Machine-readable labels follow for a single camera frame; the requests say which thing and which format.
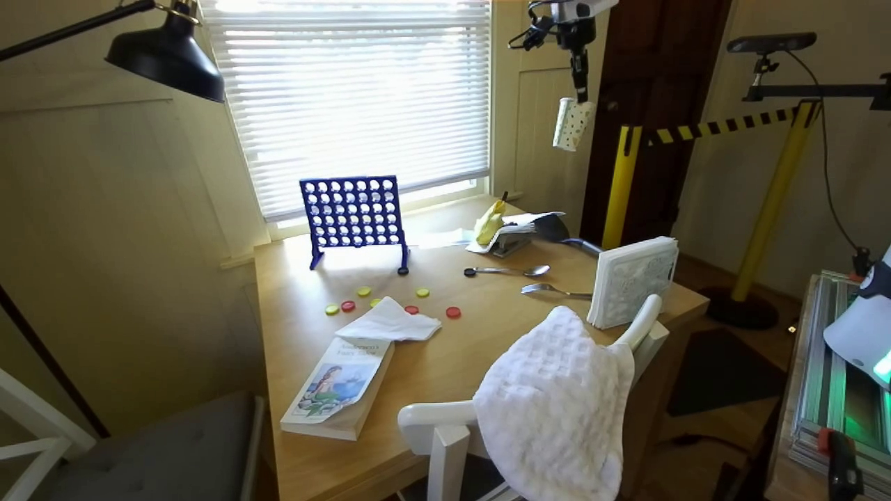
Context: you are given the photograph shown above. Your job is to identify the white dotted paper cup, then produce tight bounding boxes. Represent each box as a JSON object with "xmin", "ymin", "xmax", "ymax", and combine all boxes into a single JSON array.
[{"xmin": 552, "ymin": 99, "xmax": 592, "ymax": 154}]

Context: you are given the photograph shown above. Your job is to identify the metal equipment cart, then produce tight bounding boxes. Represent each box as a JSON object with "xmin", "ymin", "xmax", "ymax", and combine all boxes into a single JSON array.
[{"xmin": 765, "ymin": 270, "xmax": 891, "ymax": 501}]

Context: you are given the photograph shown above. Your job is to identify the silver spoon far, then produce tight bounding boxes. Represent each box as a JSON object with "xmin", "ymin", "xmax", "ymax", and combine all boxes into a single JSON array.
[{"xmin": 463, "ymin": 264, "xmax": 552, "ymax": 280}]

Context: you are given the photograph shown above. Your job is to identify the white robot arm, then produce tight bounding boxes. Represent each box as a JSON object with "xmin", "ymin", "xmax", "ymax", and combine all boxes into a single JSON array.
[{"xmin": 507, "ymin": 0, "xmax": 617, "ymax": 103}]

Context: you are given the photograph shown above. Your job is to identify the white towel on chair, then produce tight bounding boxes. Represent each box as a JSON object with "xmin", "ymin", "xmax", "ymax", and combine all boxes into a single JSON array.
[{"xmin": 470, "ymin": 303, "xmax": 641, "ymax": 501}]

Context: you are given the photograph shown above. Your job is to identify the yellow banana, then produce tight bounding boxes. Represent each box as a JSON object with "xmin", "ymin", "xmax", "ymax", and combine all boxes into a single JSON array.
[{"xmin": 474, "ymin": 199, "xmax": 507, "ymax": 249}]

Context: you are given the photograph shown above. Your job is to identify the blue connect four grid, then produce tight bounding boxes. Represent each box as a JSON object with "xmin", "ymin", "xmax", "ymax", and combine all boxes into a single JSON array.
[{"xmin": 301, "ymin": 177, "xmax": 409, "ymax": 277}]

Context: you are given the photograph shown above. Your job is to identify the black desk lamp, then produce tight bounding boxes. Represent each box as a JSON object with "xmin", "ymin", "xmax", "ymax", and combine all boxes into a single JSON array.
[{"xmin": 0, "ymin": 0, "xmax": 225, "ymax": 103}]

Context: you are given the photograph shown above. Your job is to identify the yellow black barrier post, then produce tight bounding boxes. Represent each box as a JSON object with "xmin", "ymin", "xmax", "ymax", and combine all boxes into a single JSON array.
[{"xmin": 601, "ymin": 127, "xmax": 642, "ymax": 249}]

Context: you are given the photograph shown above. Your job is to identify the white sponge block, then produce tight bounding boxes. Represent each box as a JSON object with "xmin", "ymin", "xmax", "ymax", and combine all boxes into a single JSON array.
[{"xmin": 587, "ymin": 238, "xmax": 679, "ymax": 328}]

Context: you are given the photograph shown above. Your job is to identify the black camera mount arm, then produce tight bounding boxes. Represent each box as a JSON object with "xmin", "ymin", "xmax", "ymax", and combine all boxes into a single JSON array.
[{"xmin": 727, "ymin": 30, "xmax": 891, "ymax": 111}]

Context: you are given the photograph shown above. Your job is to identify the children's picture book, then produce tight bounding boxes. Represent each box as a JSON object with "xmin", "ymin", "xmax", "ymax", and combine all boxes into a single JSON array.
[{"xmin": 279, "ymin": 337, "xmax": 392, "ymax": 441}]

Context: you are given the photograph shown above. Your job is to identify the far white chair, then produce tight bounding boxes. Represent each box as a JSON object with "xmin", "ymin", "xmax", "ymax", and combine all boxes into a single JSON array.
[{"xmin": 0, "ymin": 370, "xmax": 98, "ymax": 501}]

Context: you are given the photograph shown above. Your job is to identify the white paper napkin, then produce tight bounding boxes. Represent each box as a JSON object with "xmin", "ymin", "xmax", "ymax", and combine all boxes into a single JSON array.
[{"xmin": 339, "ymin": 299, "xmax": 441, "ymax": 342}]

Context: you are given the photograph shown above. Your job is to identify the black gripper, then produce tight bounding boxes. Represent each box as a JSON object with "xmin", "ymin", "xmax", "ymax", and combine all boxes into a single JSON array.
[{"xmin": 507, "ymin": 0, "xmax": 595, "ymax": 103}]

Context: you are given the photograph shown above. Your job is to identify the silver spoon near edge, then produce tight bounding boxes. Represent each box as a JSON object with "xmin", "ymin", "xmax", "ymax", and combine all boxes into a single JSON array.
[{"xmin": 521, "ymin": 282, "xmax": 592, "ymax": 302}]

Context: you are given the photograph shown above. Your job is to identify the red game disc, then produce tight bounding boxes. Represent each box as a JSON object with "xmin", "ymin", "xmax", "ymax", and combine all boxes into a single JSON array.
[{"xmin": 446, "ymin": 306, "xmax": 463, "ymax": 321}]

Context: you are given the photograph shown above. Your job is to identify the white wooden chair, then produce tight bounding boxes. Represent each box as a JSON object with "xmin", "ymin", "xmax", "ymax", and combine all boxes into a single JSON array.
[{"xmin": 396, "ymin": 294, "xmax": 672, "ymax": 501}]

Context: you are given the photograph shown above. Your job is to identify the window blinds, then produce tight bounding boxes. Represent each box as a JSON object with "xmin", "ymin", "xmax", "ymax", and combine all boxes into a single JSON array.
[{"xmin": 204, "ymin": 0, "xmax": 492, "ymax": 220}]

